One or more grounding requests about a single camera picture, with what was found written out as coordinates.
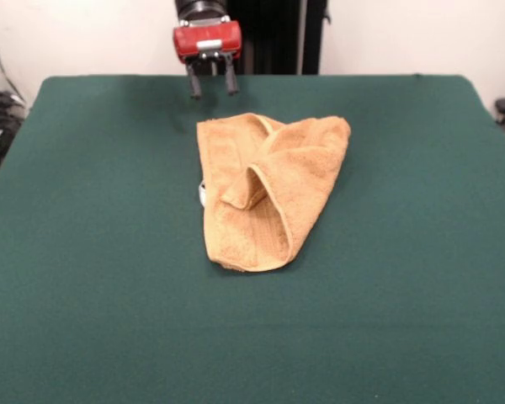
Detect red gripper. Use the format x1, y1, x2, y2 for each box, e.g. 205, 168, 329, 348
172, 19, 242, 100

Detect dark green table cloth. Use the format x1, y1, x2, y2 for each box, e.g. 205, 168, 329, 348
0, 73, 505, 404

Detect tan terry towel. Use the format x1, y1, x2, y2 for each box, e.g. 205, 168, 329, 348
195, 111, 353, 273

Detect black stand frame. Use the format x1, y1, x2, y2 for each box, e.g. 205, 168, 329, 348
184, 0, 332, 77

